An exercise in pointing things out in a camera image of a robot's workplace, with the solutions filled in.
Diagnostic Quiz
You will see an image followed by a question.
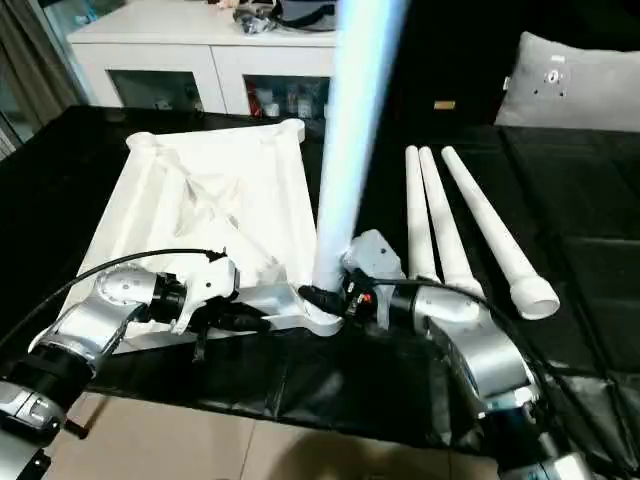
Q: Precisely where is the white plastic table top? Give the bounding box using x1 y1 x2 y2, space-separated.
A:
58 118 346 356

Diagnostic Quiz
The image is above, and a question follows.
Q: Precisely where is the white plastic table leg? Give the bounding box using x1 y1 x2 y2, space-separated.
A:
404 145 444 284
440 147 560 321
312 0 414 321
418 146 489 301

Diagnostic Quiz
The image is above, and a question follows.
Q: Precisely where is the black mat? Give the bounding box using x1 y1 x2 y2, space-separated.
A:
0 104 640 456

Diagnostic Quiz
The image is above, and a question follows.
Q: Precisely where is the black case with gold label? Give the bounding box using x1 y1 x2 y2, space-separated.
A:
384 0 526 126

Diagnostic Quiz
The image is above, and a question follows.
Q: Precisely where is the white glass-door cabinet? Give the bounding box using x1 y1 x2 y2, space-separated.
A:
67 0 346 121

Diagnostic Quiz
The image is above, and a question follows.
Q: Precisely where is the grey pillow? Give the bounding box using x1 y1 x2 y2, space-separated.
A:
494 30 640 129

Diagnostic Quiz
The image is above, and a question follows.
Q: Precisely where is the brown curtain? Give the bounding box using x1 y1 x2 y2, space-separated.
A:
0 0 81 161

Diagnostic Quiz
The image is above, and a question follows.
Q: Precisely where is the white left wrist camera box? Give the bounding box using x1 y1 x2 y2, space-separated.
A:
172 249 242 335

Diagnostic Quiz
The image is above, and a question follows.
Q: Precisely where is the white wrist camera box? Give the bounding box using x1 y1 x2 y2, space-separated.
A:
172 249 242 335
342 228 407 331

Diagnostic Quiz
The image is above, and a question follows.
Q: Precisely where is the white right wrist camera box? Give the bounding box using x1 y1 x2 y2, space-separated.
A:
342 228 407 331

